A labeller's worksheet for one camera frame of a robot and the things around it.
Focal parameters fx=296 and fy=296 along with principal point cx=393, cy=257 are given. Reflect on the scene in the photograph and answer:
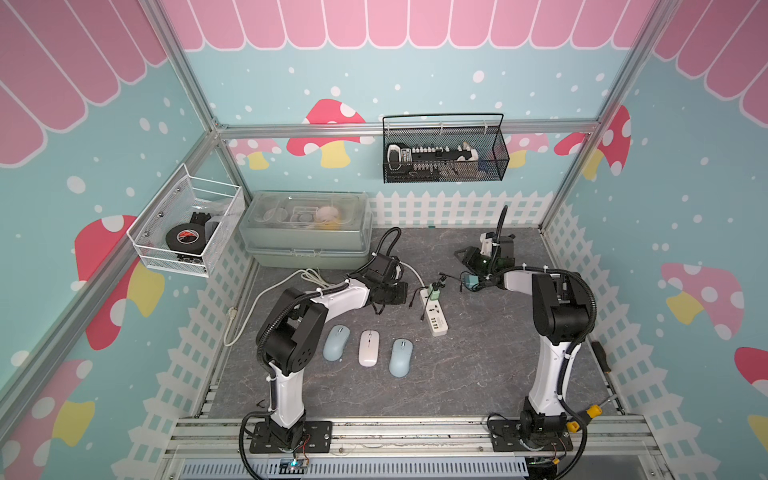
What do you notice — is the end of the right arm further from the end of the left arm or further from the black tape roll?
the black tape roll

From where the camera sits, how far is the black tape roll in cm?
70

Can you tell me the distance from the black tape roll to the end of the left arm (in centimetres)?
→ 37

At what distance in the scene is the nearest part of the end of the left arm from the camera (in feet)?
2.40
